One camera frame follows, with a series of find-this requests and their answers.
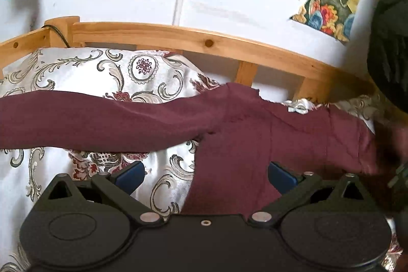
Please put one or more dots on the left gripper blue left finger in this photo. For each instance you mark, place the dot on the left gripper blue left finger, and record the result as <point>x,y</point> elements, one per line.
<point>130,177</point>

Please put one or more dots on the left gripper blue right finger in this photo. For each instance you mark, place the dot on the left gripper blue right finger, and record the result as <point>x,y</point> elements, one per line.
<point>283,179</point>

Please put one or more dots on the maroon sweater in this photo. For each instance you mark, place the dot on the maroon sweater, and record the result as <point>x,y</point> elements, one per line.
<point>239,134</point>

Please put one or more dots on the floral satin bedspread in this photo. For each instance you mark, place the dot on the floral satin bedspread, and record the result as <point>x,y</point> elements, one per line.
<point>120,75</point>

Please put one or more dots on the black hanging garment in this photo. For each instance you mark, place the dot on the black hanging garment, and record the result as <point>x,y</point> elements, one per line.
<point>387,51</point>

